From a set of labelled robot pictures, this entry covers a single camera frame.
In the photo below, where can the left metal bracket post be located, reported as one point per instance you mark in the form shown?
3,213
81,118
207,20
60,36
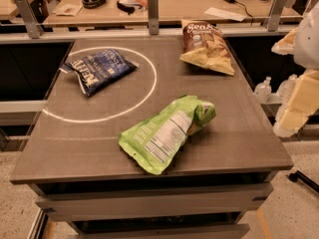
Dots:
33,28

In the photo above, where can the middle metal bracket post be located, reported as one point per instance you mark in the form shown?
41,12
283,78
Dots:
153,16

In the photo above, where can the blue chip bag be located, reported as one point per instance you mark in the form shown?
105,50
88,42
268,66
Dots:
97,70

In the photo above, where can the small paper note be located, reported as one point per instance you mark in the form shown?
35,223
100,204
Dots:
68,10

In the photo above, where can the grey drawer cabinet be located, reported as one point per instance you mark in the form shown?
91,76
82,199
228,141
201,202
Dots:
201,206

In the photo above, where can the metal bracket post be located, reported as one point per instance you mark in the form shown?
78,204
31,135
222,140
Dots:
271,23
33,28
153,16

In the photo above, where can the green rice chip bag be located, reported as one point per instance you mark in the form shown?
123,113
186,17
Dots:
154,142

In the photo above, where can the white paper sheet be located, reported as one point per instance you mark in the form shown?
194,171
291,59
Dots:
225,14

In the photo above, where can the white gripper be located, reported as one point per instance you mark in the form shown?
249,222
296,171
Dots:
308,40

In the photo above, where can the right metal bracket post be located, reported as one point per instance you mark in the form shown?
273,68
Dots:
271,23

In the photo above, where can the black sunglasses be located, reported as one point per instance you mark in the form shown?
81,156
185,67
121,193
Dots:
128,9

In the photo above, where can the brown chip bag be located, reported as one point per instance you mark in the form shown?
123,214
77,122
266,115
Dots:
204,46

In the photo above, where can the clear plastic bottle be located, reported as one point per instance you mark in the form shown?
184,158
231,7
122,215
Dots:
285,86
263,90

